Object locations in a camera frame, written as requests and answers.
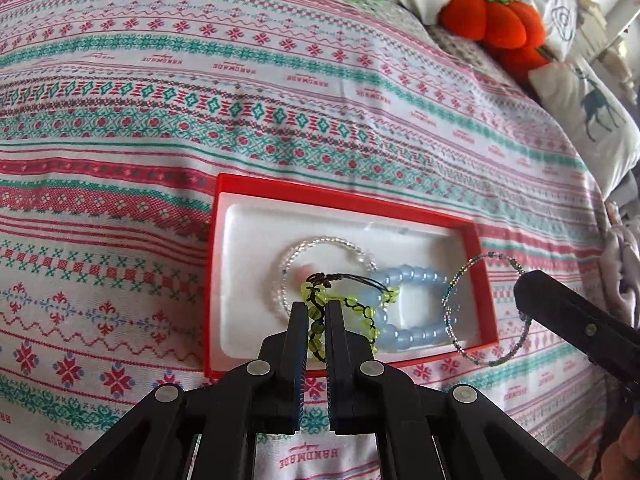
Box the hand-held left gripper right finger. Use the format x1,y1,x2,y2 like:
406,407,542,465
325,301,586,480

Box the red jewelry box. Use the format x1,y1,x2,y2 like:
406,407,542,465
204,173,501,379

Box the printed patterned blanket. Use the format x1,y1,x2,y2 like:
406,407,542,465
0,0,623,480

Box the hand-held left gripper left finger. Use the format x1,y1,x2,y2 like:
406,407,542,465
55,301,311,480

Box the white deer print pillow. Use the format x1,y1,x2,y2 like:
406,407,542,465
529,57,640,201

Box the white swirl print pillow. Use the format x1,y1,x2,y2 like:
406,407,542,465
480,0,582,61

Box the orange pumpkin plush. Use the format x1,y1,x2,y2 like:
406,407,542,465
439,0,553,78

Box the green bead bracelet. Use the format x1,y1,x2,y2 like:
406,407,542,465
299,272,401,363

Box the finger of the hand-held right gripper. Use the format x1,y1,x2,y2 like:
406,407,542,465
514,269,640,403

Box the clear bead bracelet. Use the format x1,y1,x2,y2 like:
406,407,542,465
274,236,380,317

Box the grey fleece blanket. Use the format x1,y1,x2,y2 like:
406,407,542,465
599,200,640,331

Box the thin multicolour bead bracelet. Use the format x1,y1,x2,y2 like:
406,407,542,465
443,252,532,367

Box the light blue bead bracelet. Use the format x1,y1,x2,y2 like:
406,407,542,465
372,263,458,353

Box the grey checked sheet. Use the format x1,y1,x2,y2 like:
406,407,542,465
425,22,501,77

